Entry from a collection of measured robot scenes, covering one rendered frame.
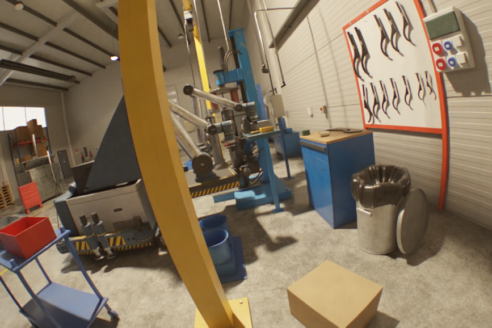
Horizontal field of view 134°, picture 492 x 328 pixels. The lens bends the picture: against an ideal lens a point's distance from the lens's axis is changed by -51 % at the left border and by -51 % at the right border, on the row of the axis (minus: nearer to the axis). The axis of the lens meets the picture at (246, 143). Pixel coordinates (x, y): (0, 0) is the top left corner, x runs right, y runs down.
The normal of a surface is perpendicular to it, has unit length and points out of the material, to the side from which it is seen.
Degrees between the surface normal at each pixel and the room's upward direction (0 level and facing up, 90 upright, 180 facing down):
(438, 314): 0
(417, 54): 90
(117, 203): 90
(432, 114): 90
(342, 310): 0
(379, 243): 93
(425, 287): 0
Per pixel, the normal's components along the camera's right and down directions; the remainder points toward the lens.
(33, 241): 0.98, -0.20
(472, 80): -0.98, 0.21
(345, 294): -0.20, -0.97
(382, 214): -0.49, 0.26
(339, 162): 0.10, 0.11
